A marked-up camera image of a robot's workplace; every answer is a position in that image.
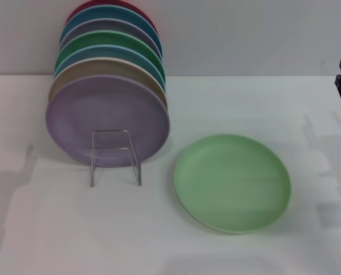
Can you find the lilac plate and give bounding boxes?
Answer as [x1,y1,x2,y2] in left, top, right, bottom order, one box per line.
[45,74,171,168]

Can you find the teal blue plate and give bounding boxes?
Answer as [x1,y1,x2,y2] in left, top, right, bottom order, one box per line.
[59,5,162,55]

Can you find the dark green plate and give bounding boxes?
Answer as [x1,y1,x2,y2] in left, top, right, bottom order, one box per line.
[54,29,164,78]

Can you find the light green plate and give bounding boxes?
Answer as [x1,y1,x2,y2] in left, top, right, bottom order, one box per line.
[173,133,292,235]

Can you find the beige plate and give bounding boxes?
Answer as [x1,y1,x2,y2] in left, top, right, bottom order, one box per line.
[48,57,169,111]

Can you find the grey purple plate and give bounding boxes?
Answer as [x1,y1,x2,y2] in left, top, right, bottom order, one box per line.
[58,19,163,62]

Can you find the maroon red plate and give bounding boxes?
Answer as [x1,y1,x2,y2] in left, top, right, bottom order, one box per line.
[65,0,159,37]

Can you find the light blue plate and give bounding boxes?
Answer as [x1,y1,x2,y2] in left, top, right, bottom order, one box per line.
[53,44,166,87]

